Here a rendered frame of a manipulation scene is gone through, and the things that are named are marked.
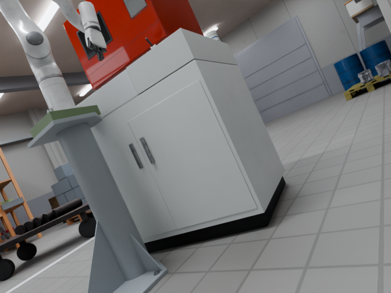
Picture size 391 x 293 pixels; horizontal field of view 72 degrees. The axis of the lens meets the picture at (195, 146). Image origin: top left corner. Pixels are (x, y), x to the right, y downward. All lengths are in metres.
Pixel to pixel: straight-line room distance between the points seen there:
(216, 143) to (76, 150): 0.66
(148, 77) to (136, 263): 0.89
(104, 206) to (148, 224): 0.31
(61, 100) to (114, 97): 0.25
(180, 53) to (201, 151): 0.45
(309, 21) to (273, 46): 1.26
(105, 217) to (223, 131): 0.69
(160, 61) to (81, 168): 0.62
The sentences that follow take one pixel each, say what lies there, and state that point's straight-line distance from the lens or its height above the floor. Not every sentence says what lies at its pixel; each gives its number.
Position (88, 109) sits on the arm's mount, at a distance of 1.45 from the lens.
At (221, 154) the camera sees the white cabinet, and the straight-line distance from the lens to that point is 1.21.
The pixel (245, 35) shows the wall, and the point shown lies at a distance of 10.31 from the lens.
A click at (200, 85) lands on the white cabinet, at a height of 0.70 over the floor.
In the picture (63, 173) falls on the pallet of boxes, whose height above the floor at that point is 0.95.
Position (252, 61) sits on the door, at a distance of 10.12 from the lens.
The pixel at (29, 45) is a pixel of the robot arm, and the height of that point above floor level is 1.22.
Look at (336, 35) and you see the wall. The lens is 9.52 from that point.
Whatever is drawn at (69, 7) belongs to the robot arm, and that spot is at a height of 1.44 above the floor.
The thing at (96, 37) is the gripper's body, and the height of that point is 1.21.
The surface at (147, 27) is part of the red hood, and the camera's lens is 2.08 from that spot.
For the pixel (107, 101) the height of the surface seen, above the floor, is 0.88.
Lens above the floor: 0.50
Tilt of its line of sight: 1 degrees down
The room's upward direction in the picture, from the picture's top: 25 degrees counter-clockwise
